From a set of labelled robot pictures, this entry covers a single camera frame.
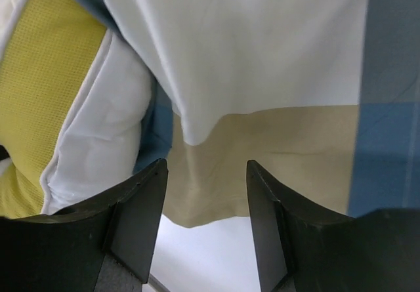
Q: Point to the blue beige patchwork pillowcase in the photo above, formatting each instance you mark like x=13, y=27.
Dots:
x=324, y=93

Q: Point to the cream quilted pillow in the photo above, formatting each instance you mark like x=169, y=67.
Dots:
x=73, y=97

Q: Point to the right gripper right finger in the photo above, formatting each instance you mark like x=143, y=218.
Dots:
x=303, y=246

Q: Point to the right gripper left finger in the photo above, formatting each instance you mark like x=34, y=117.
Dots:
x=105, y=243

